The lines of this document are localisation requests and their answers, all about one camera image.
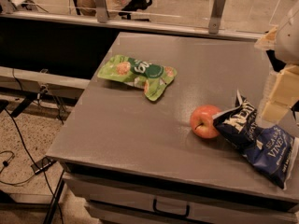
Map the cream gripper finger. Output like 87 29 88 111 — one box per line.
254 26 278 51
261 64 299 123

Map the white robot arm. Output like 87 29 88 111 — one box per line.
254 1 299 123

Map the blue kettle chip bag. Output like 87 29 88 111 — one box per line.
213 92 298 189

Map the green rice chip bag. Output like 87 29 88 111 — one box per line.
97 55 177 102

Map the red apple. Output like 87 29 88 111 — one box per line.
190 105 221 139

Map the black power strip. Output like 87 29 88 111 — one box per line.
31 157 55 175

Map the right metal barrier bracket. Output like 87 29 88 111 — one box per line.
208 0 226 35

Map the metal barrier bracket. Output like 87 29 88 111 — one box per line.
95 0 109 23
208 0 226 35

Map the grey metal rail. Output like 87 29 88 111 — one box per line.
0 11 263 42

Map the left metal barrier bracket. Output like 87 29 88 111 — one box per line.
95 0 109 23

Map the grey drawer with black handle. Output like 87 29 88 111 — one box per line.
64 173 298 224

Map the black floor cable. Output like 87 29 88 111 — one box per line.
0 107 64 224

